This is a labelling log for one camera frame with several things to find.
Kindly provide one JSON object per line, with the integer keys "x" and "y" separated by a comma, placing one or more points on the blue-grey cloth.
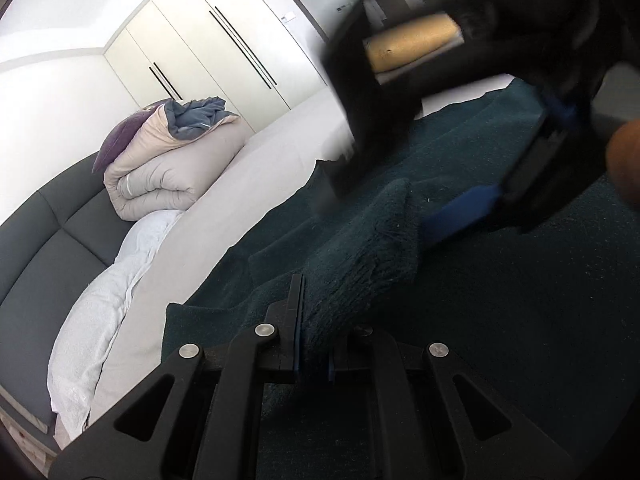
{"x": 192, "y": 120}

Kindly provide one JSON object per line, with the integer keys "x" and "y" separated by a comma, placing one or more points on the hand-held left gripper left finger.
{"x": 298, "y": 355}

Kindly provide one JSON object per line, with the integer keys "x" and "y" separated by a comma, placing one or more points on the purple pillow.
{"x": 117, "y": 140}

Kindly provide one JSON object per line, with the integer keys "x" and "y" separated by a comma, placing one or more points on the dark green fleece garment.
{"x": 500, "y": 335}

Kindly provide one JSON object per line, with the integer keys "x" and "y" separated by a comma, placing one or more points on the grey padded headboard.
{"x": 45, "y": 255}

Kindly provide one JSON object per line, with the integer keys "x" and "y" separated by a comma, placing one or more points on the person's right hand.
{"x": 627, "y": 160}

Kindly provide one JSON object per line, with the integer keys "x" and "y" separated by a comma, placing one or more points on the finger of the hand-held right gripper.
{"x": 562, "y": 112}
{"x": 465, "y": 210}

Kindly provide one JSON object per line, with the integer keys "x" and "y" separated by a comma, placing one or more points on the white pillow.
{"x": 95, "y": 320}

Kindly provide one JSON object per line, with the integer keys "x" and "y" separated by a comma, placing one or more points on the yellow pillow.
{"x": 415, "y": 40}

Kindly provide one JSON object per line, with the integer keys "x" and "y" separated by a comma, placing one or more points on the folded beige duvet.
{"x": 165, "y": 180}

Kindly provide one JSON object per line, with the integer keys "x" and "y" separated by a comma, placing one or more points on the white wardrobe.
{"x": 190, "y": 75}

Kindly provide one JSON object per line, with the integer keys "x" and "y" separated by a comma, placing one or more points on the bed with light grey sheet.
{"x": 260, "y": 175}

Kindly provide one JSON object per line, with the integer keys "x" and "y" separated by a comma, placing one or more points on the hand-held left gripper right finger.
{"x": 331, "y": 367}

